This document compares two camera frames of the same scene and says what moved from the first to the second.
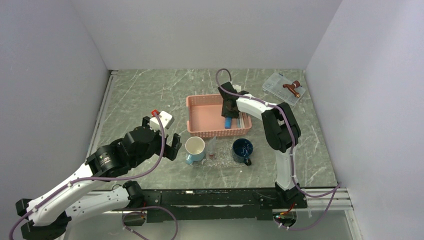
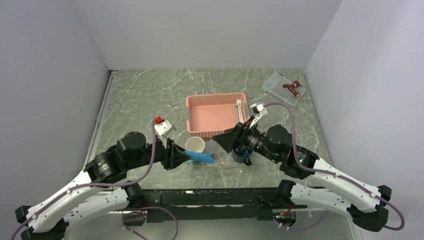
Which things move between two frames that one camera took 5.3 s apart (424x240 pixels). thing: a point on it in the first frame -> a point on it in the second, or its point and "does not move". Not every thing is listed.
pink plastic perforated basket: x=204 y=118 does not move
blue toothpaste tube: x=228 y=122 -> x=200 y=157
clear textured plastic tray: x=218 y=154 does not move
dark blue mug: x=242 y=149 does not move
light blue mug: x=194 y=148 does not move
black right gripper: x=225 y=113 -> x=227 y=140
